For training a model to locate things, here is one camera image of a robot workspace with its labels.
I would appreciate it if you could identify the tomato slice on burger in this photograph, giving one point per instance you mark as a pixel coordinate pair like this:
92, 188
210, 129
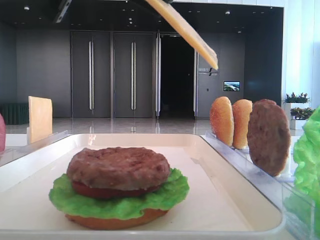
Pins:
108, 193

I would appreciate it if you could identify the standing green lettuce leaf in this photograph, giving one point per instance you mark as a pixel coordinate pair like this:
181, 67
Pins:
306, 153

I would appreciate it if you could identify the clear right food rack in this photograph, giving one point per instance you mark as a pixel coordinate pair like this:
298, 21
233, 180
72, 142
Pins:
299, 209

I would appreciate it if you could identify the standing bun slice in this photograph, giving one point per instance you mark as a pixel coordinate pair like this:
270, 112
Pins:
222, 120
241, 116

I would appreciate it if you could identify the bottom bun on tray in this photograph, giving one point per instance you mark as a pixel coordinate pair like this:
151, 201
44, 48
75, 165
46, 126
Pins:
93, 223

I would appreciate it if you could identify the orange cheese slice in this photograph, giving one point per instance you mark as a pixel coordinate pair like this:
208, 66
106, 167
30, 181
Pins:
188, 33
40, 118

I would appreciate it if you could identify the green lettuce on burger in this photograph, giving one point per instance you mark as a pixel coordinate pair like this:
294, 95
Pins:
66, 200

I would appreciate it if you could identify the meat patty on burger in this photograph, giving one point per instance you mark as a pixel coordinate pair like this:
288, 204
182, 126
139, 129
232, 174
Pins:
119, 168

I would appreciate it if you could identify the red tomato slice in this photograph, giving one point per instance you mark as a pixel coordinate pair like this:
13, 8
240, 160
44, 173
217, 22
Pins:
2, 134

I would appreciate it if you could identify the white serving tray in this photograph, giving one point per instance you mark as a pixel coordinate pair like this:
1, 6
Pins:
221, 204

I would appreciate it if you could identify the standing meat patty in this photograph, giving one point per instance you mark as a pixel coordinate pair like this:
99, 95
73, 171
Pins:
268, 136

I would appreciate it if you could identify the front standing bun slice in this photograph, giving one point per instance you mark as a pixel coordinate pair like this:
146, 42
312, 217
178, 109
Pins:
222, 120

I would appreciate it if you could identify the clear food rack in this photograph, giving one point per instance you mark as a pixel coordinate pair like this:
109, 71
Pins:
13, 154
299, 209

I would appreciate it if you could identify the wall display screen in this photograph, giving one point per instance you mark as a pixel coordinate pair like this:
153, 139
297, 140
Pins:
231, 86

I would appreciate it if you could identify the clear left food rack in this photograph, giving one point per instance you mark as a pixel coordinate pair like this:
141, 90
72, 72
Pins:
13, 154

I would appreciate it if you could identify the potted plant planter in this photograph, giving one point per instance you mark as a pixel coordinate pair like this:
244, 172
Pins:
298, 110

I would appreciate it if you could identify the rear standing bun slice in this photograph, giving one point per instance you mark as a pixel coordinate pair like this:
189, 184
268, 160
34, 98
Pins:
241, 116

